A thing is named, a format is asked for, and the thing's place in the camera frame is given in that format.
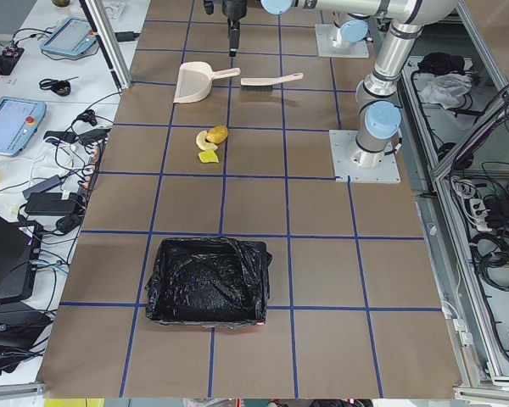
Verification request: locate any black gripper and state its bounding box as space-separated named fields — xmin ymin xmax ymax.
xmin=221 ymin=0 xmax=248 ymax=58

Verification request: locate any beige hand brush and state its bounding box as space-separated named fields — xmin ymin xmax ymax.
xmin=240 ymin=72 xmax=304 ymax=92

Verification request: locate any beige plastic dustpan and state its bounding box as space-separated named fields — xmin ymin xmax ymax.
xmin=174 ymin=61 xmax=241 ymax=103

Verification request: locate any brown potato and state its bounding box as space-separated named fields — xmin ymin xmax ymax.
xmin=206 ymin=125 xmax=229 ymax=144

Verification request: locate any pale curved peel piece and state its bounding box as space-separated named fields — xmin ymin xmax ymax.
xmin=195 ymin=131 xmax=218 ymax=151

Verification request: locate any yellow green sponge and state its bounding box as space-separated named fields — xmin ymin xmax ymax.
xmin=198 ymin=150 xmax=220 ymax=164

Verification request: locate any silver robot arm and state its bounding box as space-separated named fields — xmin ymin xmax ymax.
xmin=261 ymin=1 xmax=418 ymax=168
xmin=333 ymin=12 xmax=368 ymax=48

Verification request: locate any black bag lined bin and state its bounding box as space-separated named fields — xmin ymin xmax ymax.
xmin=145 ymin=237 xmax=272 ymax=328

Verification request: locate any far teach pendant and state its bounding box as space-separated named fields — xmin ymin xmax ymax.
xmin=40 ymin=17 xmax=97 ymax=59

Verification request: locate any teach pendant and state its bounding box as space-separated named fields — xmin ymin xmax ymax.
xmin=40 ymin=17 xmax=97 ymax=59
xmin=0 ymin=97 xmax=47 ymax=156

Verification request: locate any black cloth bundle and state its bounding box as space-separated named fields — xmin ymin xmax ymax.
xmin=417 ymin=53 xmax=465 ymax=75

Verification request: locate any power strip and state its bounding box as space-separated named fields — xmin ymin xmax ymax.
xmin=77 ymin=139 xmax=108 ymax=201

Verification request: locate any white crumpled cloth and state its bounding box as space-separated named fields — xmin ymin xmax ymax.
xmin=419 ymin=74 xmax=472 ymax=109

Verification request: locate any near teach pendant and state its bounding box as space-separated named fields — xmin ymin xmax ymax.
xmin=0 ymin=97 xmax=47 ymax=156

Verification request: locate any black power adapter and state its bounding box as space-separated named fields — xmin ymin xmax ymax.
xmin=24 ymin=192 xmax=85 ymax=216

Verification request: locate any black laptop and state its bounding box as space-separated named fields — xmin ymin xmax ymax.
xmin=0 ymin=216 xmax=41 ymax=304

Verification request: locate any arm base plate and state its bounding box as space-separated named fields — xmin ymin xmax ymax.
xmin=329 ymin=130 xmax=401 ymax=184
xmin=315 ymin=21 xmax=369 ymax=59

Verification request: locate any aluminium frame post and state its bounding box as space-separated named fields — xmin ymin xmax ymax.
xmin=79 ymin=0 xmax=131 ymax=92

